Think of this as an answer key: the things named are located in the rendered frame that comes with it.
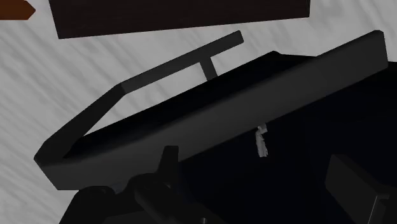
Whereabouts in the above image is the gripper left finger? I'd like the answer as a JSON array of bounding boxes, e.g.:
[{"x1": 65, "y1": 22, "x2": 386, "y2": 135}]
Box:
[{"x1": 59, "y1": 144, "x2": 225, "y2": 224}]

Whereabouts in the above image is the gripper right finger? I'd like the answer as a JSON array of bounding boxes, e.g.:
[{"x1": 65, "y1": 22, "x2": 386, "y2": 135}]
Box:
[{"x1": 324, "y1": 153, "x2": 397, "y2": 224}]

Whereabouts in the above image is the small white figure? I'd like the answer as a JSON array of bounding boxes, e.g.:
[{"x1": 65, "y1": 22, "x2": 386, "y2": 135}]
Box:
[{"x1": 254, "y1": 123, "x2": 269, "y2": 158}]

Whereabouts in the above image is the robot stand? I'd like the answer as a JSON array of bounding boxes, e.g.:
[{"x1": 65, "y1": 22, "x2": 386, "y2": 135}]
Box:
[{"x1": 48, "y1": 0, "x2": 311, "y2": 40}]

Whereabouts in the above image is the brown angular object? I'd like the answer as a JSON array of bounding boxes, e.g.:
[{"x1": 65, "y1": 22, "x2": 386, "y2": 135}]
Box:
[{"x1": 0, "y1": 0, "x2": 36, "y2": 21}]

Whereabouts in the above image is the black furniture with rail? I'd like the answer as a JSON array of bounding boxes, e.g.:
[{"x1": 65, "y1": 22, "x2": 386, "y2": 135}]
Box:
[{"x1": 33, "y1": 29, "x2": 397, "y2": 224}]

